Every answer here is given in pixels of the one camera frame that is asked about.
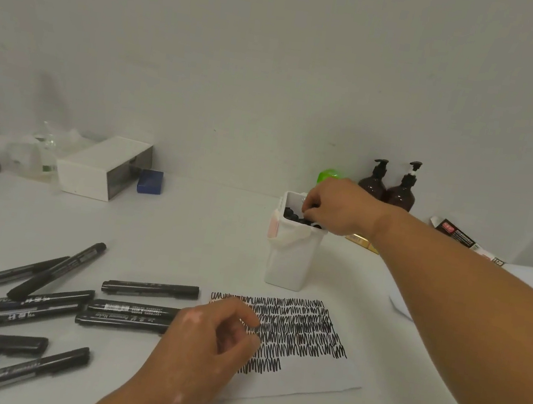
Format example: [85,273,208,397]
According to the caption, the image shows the person's right hand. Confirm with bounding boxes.
[297,173,393,244]

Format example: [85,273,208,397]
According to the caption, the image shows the person's left hand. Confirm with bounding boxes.
[119,283,267,404]

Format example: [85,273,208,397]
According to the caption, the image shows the white paper with black scribbles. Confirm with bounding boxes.
[196,285,375,404]

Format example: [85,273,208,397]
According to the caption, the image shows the pile of black markers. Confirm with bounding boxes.
[0,228,205,404]

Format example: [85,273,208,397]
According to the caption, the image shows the person's right forearm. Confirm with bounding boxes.
[346,204,533,404]

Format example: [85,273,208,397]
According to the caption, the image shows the small gold box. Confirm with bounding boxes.
[342,232,382,255]

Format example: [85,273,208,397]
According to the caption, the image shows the clear jar with green lid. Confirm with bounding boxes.
[316,167,351,190]

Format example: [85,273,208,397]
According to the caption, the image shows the brown pump bottle white neck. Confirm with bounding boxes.
[383,157,424,214]

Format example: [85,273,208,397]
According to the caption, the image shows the black and red cardboard box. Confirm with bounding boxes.
[424,216,511,267]

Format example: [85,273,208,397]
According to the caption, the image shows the pile of loose white sheets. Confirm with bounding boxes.
[386,247,533,339]

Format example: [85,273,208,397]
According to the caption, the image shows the small blue box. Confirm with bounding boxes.
[135,167,165,197]

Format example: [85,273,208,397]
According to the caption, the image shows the white box with grey front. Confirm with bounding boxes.
[51,128,156,208]

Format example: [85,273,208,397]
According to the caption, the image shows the white plastic container with handle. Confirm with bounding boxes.
[260,188,333,296]

